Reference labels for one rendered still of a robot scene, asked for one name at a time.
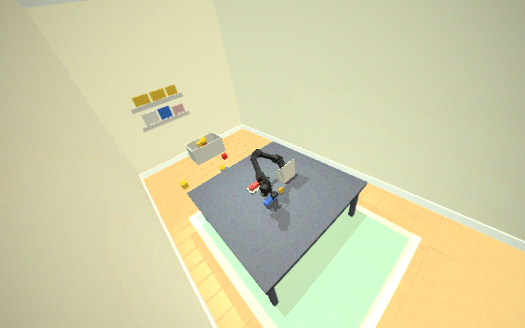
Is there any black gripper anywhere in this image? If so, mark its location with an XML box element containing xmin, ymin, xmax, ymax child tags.
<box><xmin>268</xmin><ymin>185</ymin><xmax>278</xmax><ymax>200</ymax></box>

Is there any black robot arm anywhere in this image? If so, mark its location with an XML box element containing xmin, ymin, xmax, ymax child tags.
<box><xmin>250</xmin><ymin>149</ymin><xmax>287</xmax><ymax>197</ymax></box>

